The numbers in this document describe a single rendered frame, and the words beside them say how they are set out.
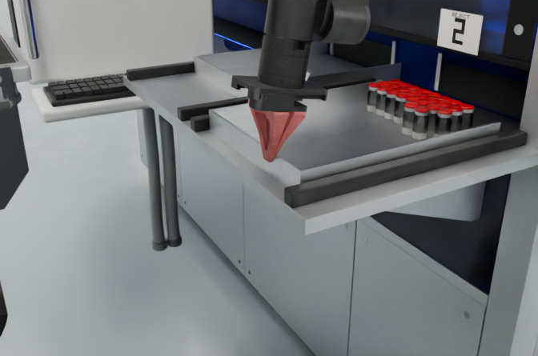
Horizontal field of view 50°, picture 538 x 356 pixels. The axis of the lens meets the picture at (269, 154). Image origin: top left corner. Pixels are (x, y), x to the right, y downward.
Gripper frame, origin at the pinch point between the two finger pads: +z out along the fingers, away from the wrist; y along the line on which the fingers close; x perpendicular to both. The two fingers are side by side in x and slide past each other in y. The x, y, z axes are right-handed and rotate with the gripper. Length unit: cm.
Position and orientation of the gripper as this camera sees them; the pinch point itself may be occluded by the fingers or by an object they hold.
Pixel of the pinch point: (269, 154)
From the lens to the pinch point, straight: 71.3
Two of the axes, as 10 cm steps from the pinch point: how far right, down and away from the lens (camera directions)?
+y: 8.5, -0.3, 5.2
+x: -5.0, -3.4, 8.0
